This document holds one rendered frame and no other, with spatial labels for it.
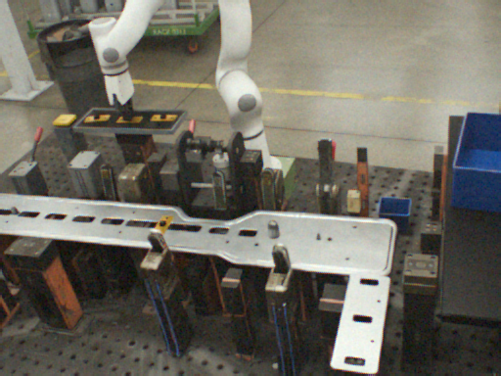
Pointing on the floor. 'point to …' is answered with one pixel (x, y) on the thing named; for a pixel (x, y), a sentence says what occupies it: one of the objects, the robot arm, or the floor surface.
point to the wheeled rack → (195, 14)
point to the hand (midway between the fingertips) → (127, 113)
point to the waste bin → (74, 65)
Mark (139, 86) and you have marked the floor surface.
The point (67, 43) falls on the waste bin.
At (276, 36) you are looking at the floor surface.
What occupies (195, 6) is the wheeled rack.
